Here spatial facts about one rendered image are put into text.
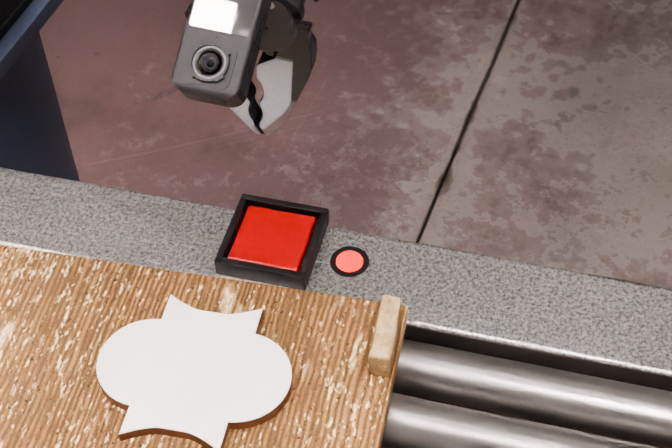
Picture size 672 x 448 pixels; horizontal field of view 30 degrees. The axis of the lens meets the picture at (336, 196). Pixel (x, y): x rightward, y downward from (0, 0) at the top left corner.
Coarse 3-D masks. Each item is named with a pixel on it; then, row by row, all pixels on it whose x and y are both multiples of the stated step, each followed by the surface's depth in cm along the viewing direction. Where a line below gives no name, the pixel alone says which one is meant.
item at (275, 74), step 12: (264, 60) 88; (276, 60) 87; (288, 60) 87; (264, 72) 88; (276, 72) 88; (288, 72) 88; (264, 84) 89; (276, 84) 89; (288, 84) 88; (264, 96) 90; (276, 96) 90; (288, 96) 89; (264, 108) 91; (276, 108) 91; (288, 108) 90; (264, 120) 92; (276, 120) 92; (264, 132) 94
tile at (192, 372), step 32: (160, 320) 95; (192, 320) 95; (224, 320) 95; (256, 320) 95; (128, 352) 94; (160, 352) 93; (192, 352) 93; (224, 352) 93; (256, 352) 93; (128, 384) 92; (160, 384) 92; (192, 384) 91; (224, 384) 91; (256, 384) 91; (288, 384) 91; (128, 416) 90; (160, 416) 90; (192, 416) 90; (224, 416) 90; (256, 416) 90
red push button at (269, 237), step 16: (256, 208) 105; (256, 224) 104; (272, 224) 104; (288, 224) 104; (304, 224) 104; (240, 240) 103; (256, 240) 103; (272, 240) 103; (288, 240) 102; (304, 240) 102; (240, 256) 102; (256, 256) 101; (272, 256) 101; (288, 256) 101
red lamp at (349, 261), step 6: (342, 252) 103; (348, 252) 103; (354, 252) 103; (336, 258) 103; (342, 258) 103; (348, 258) 103; (354, 258) 103; (360, 258) 103; (336, 264) 102; (342, 264) 102; (348, 264) 102; (354, 264) 102; (360, 264) 102; (342, 270) 102; (348, 270) 102; (354, 270) 102
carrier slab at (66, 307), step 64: (0, 256) 101; (64, 256) 101; (0, 320) 97; (64, 320) 97; (128, 320) 97; (320, 320) 96; (0, 384) 93; (64, 384) 93; (320, 384) 92; (384, 384) 92
